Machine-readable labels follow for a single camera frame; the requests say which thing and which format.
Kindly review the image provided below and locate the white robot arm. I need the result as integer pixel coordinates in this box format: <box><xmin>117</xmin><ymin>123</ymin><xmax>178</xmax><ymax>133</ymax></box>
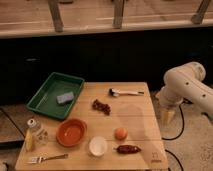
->
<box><xmin>156</xmin><ymin>62</ymin><xmax>213</xmax><ymax>124</ymax></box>

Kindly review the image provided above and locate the dark red grape bunch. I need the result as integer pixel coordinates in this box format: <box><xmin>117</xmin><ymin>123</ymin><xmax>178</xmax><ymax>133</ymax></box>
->
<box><xmin>92</xmin><ymin>99</ymin><xmax>111</xmax><ymax>115</ymax></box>

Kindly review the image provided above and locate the clear plastic bottle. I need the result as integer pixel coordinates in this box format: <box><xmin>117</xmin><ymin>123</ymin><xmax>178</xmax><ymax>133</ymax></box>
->
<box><xmin>27</xmin><ymin>118</ymin><xmax>48</xmax><ymax>145</ymax></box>

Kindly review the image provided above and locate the silver fork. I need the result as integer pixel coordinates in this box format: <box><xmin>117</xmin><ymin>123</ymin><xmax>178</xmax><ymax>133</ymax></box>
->
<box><xmin>27</xmin><ymin>154</ymin><xmax>69</xmax><ymax>164</ymax></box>

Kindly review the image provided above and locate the green plastic tray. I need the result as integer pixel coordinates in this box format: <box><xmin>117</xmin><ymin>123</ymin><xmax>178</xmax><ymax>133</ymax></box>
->
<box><xmin>27</xmin><ymin>72</ymin><xmax>84</xmax><ymax>120</ymax></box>

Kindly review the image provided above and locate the red bowl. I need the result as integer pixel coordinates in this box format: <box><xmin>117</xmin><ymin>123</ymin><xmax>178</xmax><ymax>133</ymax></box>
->
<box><xmin>56</xmin><ymin>118</ymin><xmax>87</xmax><ymax>147</ymax></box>

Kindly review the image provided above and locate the orange fruit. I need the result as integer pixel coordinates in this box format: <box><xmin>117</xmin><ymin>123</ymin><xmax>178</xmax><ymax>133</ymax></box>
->
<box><xmin>115</xmin><ymin>127</ymin><xmax>128</xmax><ymax>140</ymax></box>

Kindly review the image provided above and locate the blue-grey sponge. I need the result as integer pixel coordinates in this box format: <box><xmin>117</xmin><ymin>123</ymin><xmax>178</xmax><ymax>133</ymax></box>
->
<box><xmin>56</xmin><ymin>92</ymin><xmax>74</xmax><ymax>104</ymax></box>

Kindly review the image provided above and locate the black cable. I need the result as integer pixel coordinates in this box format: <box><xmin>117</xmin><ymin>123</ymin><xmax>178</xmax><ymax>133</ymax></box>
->
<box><xmin>161</xmin><ymin>103</ymin><xmax>186</xmax><ymax>171</ymax></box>

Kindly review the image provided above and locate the small white cup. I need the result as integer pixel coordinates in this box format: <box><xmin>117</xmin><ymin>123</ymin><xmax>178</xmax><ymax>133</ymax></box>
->
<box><xmin>89</xmin><ymin>136</ymin><xmax>108</xmax><ymax>157</ymax></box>

